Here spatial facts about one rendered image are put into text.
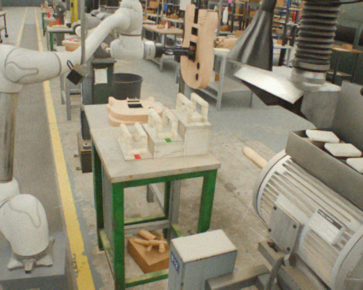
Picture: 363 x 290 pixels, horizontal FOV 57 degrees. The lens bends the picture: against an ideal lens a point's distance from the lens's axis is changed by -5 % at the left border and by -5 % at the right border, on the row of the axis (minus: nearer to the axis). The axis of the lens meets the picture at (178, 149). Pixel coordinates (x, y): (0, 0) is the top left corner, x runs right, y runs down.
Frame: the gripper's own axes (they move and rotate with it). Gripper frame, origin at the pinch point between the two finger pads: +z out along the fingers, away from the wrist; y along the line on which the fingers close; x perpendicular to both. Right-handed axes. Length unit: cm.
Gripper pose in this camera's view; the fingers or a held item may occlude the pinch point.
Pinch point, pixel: (192, 51)
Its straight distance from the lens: 182.7
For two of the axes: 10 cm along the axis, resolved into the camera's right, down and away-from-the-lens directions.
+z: 9.5, -0.6, 3.2
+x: 0.8, -9.1, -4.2
